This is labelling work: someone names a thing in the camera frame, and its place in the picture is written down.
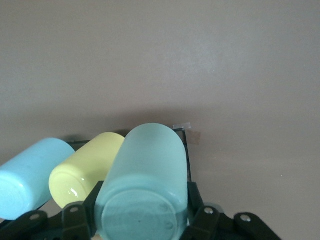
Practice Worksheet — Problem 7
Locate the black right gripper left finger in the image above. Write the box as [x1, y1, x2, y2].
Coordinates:
[61, 181, 105, 240]

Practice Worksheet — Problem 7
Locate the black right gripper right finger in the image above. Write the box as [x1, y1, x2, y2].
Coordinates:
[182, 181, 226, 240]

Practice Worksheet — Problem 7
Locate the light blue cup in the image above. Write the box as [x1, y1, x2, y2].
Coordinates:
[0, 137, 76, 221]

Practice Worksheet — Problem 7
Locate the pale green cup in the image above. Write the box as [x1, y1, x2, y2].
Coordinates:
[96, 123, 189, 240]

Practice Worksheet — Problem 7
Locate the yellow cup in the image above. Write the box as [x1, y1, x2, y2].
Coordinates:
[48, 132, 126, 210]

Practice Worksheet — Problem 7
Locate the clear tape piece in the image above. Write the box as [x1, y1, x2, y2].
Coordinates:
[172, 122, 192, 131]

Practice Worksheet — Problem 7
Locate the black wire cup rack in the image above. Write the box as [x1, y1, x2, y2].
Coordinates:
[61, 127, 194, 185]

